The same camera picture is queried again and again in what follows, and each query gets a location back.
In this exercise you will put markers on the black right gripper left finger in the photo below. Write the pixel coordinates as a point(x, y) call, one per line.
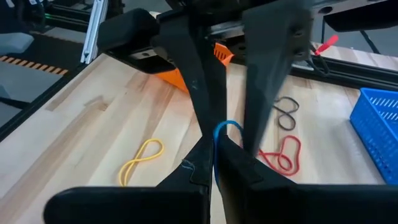
point(140, 208)

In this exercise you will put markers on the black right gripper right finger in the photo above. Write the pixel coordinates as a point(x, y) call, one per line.
point(311, 205)

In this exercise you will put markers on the red rubber band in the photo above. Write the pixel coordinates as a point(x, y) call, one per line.
point(299, 152)

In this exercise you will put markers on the blue perforated plastic basket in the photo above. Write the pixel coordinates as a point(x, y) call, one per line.
point(376, 133)

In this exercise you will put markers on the black rubber band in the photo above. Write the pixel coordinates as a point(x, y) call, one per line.
point(280, 112)

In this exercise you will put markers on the blue rubber band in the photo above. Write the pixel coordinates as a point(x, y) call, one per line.
point(215, 146)

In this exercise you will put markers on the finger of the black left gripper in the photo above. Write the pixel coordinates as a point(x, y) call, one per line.
point(202, 77)
point(270, 46)

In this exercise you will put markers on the yellow rubber band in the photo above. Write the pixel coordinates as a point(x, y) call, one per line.
point(137, 160)

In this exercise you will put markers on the silver aluminium extrusion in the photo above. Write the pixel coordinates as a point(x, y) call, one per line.
point(94, 31)

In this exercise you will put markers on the orange perforated plastic basket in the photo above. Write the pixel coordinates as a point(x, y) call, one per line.
point(174, 79)

